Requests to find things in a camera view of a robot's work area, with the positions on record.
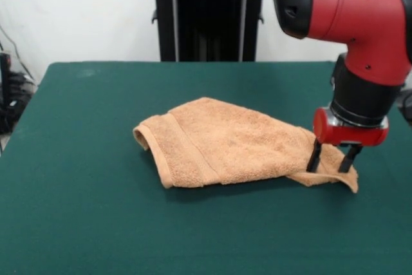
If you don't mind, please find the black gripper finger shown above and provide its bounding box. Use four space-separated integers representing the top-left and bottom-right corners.
306 139 323 173
337 144 364 173

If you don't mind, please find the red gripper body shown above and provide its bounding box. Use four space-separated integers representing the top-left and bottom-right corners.
313 107 389 147

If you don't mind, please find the orange terry towel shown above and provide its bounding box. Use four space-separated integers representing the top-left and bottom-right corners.
132 96 359 194

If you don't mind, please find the dark green table cloth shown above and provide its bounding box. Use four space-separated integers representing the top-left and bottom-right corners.
0 61 412 275

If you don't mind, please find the black equipment pile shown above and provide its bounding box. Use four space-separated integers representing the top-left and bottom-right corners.
0 71 38 135

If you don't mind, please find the black upright device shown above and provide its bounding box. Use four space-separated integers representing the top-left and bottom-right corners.
0 52 13 110

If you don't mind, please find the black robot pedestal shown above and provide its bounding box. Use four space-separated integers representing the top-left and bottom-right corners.
140 0 277 62

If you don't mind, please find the grey cable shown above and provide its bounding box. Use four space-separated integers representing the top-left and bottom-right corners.
0 24 35 82

